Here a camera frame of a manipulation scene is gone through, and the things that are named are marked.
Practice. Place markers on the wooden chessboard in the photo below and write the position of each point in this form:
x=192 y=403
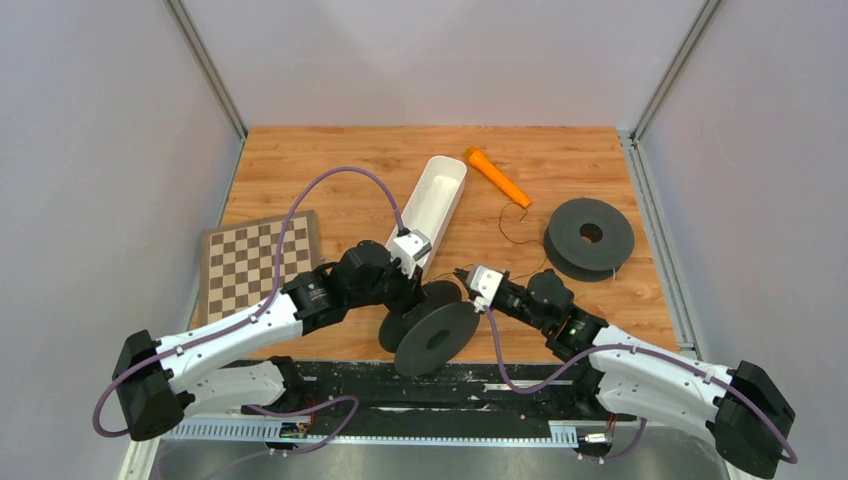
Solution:
x=238 y=263

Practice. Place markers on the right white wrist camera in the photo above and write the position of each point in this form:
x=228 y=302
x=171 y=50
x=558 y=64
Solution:
x=482 y=284

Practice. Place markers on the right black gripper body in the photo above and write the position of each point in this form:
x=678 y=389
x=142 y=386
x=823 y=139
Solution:
x=512 y=303

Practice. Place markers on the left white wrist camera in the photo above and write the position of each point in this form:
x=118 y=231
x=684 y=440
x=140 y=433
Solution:
x=412 y=249

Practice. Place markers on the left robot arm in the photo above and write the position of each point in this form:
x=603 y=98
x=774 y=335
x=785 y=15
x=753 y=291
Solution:
x=152 y=377

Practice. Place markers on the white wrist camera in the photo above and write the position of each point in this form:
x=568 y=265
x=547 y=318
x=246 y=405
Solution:
x=412 y=249
x=482 y=284

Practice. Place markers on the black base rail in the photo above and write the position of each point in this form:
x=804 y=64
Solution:
x=458 y=404

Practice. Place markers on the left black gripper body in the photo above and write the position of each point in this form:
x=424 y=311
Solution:
x=400 y=290

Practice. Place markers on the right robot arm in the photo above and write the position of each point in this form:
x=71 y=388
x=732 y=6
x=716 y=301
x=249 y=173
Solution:
x=738 y=410

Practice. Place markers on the black spool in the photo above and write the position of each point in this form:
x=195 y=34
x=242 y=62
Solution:
x=432 y=333
x=588 y=240

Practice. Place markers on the orange flashlight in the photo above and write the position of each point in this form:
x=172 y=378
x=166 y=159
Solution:
x=475 y=157

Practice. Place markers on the left aluminium frame post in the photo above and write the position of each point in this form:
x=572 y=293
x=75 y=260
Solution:
x=202 y=57

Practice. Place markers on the right aluminium frame post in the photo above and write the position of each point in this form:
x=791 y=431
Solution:
x=681 y=58

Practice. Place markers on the white oblong tray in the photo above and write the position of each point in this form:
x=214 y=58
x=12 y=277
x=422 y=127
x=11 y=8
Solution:
x=433 y=202

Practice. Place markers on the aluminium frame post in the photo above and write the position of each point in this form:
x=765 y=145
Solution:
x=681 y=58
x=202 y=57

